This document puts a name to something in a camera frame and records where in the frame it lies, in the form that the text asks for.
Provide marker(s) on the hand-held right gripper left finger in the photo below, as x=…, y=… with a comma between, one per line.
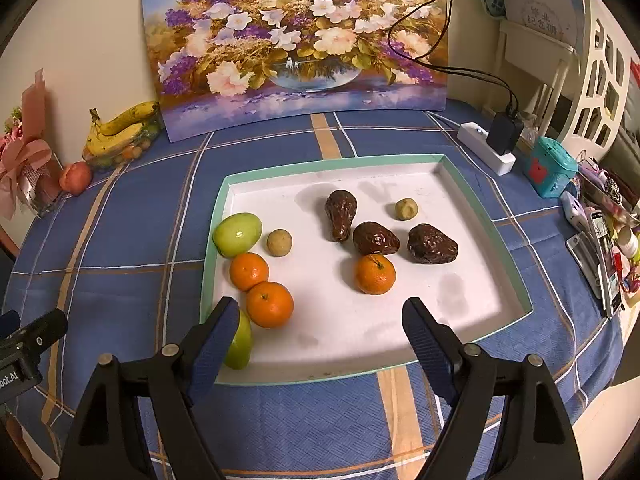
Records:
x=220, y=345

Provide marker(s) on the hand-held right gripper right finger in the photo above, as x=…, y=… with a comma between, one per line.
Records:
x=425, y=345

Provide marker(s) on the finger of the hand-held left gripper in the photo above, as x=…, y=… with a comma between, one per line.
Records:
x=8, y=322
x=45, y=329

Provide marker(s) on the green jujube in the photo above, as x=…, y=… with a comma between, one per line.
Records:
x=237, y=234
x=241, y=345

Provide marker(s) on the orange tangerine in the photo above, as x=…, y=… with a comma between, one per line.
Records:
x=248, y=271
x=375, y=275
x=269, y=305

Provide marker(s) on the brown wrinkled date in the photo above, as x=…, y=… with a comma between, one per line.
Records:
x=375, y=239
x=341, y=214
x=432, y=244

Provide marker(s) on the white tray with teal rim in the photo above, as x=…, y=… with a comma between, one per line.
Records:
x=320, y=320

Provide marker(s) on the small tan longan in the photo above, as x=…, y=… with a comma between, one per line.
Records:
x=406, y=209
x=278, y=242

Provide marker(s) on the person's left hand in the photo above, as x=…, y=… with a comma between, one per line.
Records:
x=17, y=442

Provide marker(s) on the blue plaid tablecloth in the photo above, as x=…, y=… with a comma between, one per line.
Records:
x=310, y=425

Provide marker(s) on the red peach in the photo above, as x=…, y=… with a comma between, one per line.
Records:
x=76, y=178

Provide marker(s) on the pink wrapped bouquet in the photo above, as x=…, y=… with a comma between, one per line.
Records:
x=25, y=160

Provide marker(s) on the silver case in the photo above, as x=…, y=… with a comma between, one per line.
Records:
x=584, y=265

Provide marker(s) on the glass fruit bowl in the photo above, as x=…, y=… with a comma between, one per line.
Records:
x=142, y=144

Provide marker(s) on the white power strip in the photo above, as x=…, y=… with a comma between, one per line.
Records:
x=470, y=137

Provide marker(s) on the teal box with red sticker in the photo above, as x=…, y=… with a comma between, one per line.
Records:
x=550, y=167

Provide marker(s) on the yellow banana bunch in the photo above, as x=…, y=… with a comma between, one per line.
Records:
x=125, y=120

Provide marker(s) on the black charger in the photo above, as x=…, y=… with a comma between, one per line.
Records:
x=505, y=134

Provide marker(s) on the small white bottle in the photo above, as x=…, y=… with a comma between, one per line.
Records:
x=628, y=244

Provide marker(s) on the leopard print pouch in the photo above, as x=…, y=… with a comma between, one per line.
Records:
x=614, y=191

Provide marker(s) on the flower painting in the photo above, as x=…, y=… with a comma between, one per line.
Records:
x=300, y=35

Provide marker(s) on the white lattice chair back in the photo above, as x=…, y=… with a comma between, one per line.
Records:
x=600, y=75

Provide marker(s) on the white printed box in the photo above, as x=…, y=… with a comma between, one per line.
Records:
x=545, y=10

